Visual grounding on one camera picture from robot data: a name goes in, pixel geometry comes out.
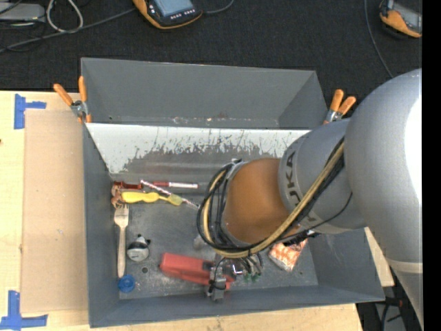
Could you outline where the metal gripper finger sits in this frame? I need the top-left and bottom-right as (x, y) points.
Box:
(208, 265), (225, 283)
(205, 281), (229, 302)

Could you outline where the red flat block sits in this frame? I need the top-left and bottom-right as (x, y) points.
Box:
(158, 252), (237, 287)

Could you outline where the orange and white packet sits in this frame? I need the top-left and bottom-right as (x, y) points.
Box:
(268, 239), (309, 272)

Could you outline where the red and white twisted stick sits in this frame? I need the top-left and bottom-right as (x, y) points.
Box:
(140, 179), (201, 208)

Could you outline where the black and white panda toy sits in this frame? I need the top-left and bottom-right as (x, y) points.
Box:
(126, 233), (152, 262)

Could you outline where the blue bottle cap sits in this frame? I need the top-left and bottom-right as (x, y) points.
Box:
(118, 274), (136, 293)

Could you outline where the red and white pen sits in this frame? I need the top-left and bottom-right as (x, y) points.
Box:
(153, 181), (200, 190)

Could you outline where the cream plastic fork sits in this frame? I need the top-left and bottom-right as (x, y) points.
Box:
(114, 203), (130, 279)

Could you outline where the red plastic clip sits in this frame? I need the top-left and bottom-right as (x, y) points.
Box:
(112, 181), (144, 191)

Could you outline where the brown cardboard board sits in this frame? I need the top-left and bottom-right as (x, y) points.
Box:
(19, 110), (90, 315)

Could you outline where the grey metal bin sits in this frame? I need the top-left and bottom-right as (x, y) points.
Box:
(79, 57), (386, 329)

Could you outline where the yellow plastic handle tool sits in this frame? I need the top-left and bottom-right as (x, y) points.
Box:
(120, 190), (184, 207)

